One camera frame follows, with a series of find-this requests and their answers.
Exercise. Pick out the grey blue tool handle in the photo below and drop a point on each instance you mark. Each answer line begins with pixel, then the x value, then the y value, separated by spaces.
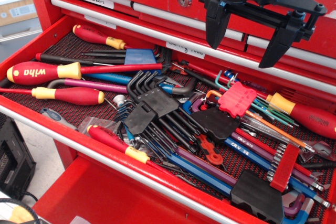
pixel 56 117

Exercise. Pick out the black red drawer liner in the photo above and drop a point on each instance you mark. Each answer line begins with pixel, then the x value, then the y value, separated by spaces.
pixel 70 45

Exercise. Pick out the red yellow screwdriver back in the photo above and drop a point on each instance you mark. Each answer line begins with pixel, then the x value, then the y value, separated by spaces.
pixel 92 35

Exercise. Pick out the blue long hex key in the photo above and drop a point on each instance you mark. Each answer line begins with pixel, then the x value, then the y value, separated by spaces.
pixel 120 79

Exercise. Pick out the black hex key set holder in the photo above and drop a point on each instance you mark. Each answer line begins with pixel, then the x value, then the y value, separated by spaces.
pixel 150 106

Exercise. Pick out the black holder front right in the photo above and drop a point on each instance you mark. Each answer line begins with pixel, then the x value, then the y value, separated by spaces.
pixel 257 197

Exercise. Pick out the black computer case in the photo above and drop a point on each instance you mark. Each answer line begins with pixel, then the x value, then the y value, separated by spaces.
pixel 17 164

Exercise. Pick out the white markers label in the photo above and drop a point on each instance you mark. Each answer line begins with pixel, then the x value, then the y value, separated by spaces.
pixel 104 3

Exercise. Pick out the orange long hex key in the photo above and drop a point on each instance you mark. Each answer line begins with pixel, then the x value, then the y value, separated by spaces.
pixel 267 127

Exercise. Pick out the red yellow screwdriver right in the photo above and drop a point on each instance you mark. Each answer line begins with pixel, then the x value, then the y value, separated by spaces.
pixel 316 120

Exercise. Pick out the red tool chest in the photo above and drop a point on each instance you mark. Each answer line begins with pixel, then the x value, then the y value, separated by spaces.
pixel 181 111

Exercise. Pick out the blue hex key holder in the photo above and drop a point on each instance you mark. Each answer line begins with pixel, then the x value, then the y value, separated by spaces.
pixel 139 57

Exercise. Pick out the black screwdriver red tip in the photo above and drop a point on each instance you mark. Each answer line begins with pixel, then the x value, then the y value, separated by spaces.
pixel 85 62

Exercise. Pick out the large wiha red yellow screwdriver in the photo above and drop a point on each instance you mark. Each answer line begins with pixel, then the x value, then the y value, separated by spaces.
pixel 33 73

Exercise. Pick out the black holder centre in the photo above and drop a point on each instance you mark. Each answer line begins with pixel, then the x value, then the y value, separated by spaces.
pixel 219 125

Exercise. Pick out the orange plastic key holder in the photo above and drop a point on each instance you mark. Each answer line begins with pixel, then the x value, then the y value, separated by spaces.
pixel 209 149

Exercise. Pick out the red yellow screwdriver front left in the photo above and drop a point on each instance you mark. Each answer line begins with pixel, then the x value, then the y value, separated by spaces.
pixel 76 95

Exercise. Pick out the red hex key holder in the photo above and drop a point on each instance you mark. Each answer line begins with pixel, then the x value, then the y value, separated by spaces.
pixel 236 100

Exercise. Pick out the purple CR-V hex key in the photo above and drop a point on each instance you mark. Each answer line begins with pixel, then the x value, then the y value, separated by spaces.
pixel 268 153

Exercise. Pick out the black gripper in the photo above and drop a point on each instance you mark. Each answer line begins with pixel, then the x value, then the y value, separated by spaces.
pixel 292 20

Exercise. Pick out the red bit holder with bits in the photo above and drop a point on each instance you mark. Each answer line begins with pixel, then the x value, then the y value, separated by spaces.
pixel 282 166

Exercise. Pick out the white cutting tools label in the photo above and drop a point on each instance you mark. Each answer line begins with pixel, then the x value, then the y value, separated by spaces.
pixel 185 50

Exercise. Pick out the blue CR-V hex key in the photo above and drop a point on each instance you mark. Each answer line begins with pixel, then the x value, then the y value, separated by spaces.
pixel 293 182

